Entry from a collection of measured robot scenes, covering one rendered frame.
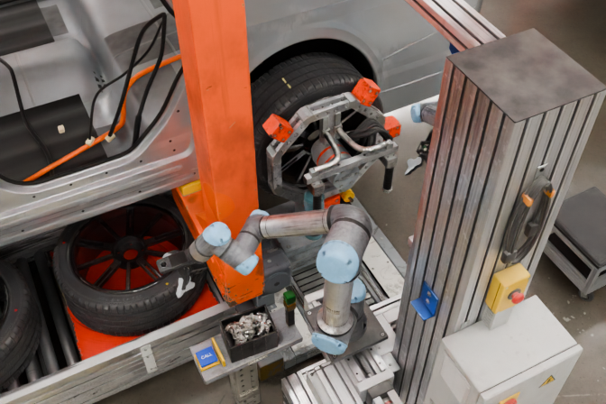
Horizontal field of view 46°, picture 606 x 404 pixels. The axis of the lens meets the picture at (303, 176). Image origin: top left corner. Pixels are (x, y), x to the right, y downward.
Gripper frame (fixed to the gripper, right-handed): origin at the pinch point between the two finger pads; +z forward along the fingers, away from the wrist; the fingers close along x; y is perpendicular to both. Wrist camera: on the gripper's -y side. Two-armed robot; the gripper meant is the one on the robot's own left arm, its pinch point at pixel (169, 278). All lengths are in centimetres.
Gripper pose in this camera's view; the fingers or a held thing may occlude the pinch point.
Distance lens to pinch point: 245.5
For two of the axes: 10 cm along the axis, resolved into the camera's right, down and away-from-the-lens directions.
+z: -5.3, 4.9, 6.9
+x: -4.0, -8.6, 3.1
